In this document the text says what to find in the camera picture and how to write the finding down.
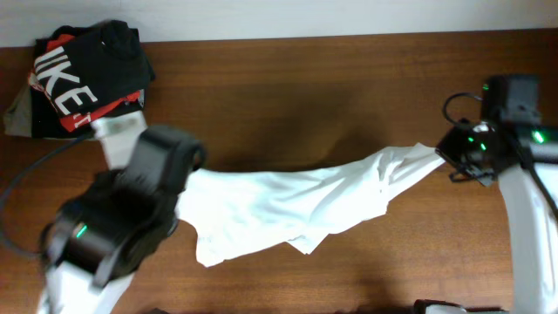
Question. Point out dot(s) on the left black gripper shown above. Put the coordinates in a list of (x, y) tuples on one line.
[(106, 187)]

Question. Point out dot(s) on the white t-shirt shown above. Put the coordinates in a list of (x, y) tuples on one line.
[(236, 214)]

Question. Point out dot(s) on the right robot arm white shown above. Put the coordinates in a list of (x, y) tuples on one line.
[(511, 147)]

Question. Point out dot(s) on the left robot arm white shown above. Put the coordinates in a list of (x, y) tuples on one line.
[(100, 238)]

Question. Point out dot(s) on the black Nike t-shirt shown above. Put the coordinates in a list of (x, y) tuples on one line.
[(94, 69)]

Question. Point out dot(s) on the black folded garment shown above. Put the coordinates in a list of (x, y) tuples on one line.
[(43, 122)]

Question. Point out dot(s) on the grey folded garment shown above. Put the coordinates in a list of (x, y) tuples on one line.
[(17, 119)]

